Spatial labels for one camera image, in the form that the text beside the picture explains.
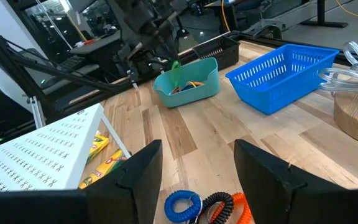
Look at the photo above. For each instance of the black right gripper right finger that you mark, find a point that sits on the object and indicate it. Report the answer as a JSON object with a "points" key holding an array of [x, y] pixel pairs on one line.
{"points": [[275, 199]]}

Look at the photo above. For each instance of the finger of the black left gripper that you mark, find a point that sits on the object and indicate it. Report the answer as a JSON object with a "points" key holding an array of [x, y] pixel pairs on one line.
{"points": [[167, 43], [175, 46]]}

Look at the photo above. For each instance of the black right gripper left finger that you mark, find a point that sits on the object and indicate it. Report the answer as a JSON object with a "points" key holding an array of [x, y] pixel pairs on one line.
{"points": [[120, 199]]}

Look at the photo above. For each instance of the green coil wristband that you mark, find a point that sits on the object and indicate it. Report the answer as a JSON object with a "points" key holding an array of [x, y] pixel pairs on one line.
{"points": [[175, 73]]}

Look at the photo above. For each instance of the yellow green crayon box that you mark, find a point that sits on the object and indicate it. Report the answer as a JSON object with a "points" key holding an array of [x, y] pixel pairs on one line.
{"points": [[97, 146], [104, 169]]}

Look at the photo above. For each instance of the yellow coil wristband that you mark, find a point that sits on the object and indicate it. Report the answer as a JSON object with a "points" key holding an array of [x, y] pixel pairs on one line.
{"points": [[189, 83]]}

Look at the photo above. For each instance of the blue coil wristband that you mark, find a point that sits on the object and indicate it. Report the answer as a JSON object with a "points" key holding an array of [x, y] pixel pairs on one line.
{"points": [[168, 207], [186, 88]]}

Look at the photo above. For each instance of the orange red coil wristband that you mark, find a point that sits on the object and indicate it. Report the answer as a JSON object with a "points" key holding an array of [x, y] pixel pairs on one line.
{"points": [[200, 83]]}

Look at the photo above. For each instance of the black coil wristband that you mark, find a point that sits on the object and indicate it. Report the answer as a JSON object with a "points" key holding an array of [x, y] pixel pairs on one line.
{"points": [[221, 197]]}

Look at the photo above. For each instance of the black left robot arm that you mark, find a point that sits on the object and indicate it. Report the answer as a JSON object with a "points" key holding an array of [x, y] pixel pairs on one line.
{"points": [[135, 31]]}

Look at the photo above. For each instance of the black office chair base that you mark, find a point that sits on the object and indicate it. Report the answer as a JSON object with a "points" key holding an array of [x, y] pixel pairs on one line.
{"points": [[182, 29]]}

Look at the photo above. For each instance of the black desk leg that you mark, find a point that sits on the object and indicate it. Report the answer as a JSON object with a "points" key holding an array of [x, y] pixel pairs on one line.
{"points": [[322, 12]]}

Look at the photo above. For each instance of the black mesh basket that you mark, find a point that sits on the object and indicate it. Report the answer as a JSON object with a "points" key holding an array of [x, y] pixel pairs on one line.
{"points": [[219, 51]]}

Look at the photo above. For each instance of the teal plastic bin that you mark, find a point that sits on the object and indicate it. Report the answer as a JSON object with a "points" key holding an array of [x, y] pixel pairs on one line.
{"points": [[194, 96]]}

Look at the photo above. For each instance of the black arched clamp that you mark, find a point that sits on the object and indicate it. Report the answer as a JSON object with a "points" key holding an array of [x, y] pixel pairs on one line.
{"points": [[267, 29]]}

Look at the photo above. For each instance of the white perforated metal shelf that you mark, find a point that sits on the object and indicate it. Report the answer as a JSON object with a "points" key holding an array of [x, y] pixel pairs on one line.
{"points": [[36, 155]]}

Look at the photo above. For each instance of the blue slotted plastic basket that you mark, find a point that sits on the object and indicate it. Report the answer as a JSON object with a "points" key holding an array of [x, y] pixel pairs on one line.
{"points": [[269, 99]]}

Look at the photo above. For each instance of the white aluminium bracket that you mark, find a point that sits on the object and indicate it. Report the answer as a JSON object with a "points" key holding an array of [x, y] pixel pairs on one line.
{"points": [[37, 112]]}

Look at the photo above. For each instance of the black aluminium rig frame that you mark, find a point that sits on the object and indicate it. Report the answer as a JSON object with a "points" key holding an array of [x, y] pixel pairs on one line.
{"points": [[11, 56]]}

